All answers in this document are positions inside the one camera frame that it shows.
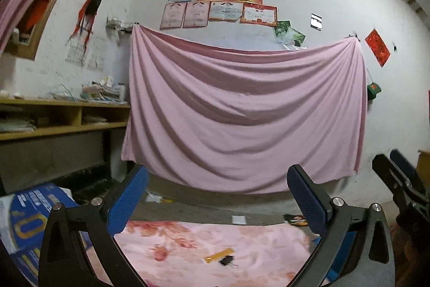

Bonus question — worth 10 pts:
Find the red paper wall poster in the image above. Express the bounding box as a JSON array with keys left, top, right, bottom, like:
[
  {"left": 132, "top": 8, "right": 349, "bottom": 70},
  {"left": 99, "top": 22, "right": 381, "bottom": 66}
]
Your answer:
[{"left": 365, "top": 29, "right": 391, "bottom": 68}]

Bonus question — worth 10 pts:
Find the stack of books on shelf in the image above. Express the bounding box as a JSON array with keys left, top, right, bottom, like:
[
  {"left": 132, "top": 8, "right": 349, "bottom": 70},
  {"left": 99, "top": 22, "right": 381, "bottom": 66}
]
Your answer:
[{"left": 80, "top": 76, "right": 126, "bottom": 103}]

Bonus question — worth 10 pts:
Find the red framed certificate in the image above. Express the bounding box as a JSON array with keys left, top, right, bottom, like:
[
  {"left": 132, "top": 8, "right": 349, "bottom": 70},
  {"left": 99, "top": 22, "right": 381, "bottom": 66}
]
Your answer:
[{"left": 240, "top": 3, "right": 278, "bottom": 27}]

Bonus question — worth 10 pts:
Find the dark snack wrapper on floor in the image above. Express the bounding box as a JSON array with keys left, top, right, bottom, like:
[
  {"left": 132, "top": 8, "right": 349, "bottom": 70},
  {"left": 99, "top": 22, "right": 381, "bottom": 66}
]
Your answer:
[{"left": 284, "top": 214, "right": 308, "bottom": 227}]

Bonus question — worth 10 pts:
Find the pink sheet hung on wall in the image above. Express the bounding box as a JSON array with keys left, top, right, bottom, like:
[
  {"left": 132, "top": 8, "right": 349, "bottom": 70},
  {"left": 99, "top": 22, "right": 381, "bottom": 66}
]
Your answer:
[{"left": 121, "top": 26, "right": 367, "bottom": 194}]

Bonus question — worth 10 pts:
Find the red black hanging ornament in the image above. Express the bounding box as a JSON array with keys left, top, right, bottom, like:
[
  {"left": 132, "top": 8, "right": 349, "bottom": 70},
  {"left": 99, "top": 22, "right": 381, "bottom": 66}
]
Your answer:
[{"left": 69, "top": 0, "right": 102, "bottom": 51}]

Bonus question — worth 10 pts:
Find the black binder clip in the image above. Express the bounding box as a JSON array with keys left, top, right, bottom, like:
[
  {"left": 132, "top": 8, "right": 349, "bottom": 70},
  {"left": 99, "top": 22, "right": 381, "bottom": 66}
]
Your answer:
[{"left": 219, "top": 255, "right": 238, "bottom": 270}]

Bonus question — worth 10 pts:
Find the white paper on floor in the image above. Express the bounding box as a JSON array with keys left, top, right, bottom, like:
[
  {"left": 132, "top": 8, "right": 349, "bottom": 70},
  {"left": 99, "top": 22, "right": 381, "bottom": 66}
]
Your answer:
[{"left": 145, "top": 192, "right": 163, "bottom": 203}]

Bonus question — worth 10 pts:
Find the black white wall sticker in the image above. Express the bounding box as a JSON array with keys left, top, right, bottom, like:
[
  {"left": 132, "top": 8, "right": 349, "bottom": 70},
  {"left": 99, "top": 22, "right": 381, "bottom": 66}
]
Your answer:
[{"left": 310, "top": 13, "right": 323, "bottom": 31}]

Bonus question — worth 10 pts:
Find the floral pink blanket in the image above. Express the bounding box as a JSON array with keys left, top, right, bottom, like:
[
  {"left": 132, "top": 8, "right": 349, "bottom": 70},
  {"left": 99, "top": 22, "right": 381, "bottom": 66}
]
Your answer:
[{"left": 84, "top": 219, "right": 324, "bottom": 287}]

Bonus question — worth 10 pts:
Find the blue plastic bucket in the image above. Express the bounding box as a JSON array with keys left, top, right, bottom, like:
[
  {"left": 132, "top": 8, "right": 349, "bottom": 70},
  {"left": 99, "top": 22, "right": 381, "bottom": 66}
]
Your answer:
[{"left": 326, "top": 232, "right": 356, "bottom": 282}]

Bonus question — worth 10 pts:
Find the wooden window frame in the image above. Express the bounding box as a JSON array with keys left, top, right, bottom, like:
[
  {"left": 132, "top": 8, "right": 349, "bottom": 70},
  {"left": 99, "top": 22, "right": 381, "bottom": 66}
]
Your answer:
[{"left": 1, "top": 0, "right": 57, "bottom": 61}]

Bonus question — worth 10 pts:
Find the blue cardboard box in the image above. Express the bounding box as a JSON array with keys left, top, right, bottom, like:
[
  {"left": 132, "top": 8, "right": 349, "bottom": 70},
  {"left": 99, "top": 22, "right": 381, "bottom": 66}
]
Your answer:
[{"left": 1, "top": 183, "right": 79, "bottom": 286}]

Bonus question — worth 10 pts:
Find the green photo poster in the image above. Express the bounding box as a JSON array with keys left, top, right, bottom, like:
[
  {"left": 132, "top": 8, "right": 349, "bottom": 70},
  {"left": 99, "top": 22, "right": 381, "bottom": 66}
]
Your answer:
[{"left": 274, "top": 20, "right": 305, "bottom": 47}]

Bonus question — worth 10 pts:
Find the wooden shelf desk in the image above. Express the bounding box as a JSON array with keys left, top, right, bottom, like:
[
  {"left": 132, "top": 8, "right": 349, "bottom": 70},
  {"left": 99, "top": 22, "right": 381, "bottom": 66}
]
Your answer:
[{"left": 1, "top": 98, "right": 130, "bottom": 194}]

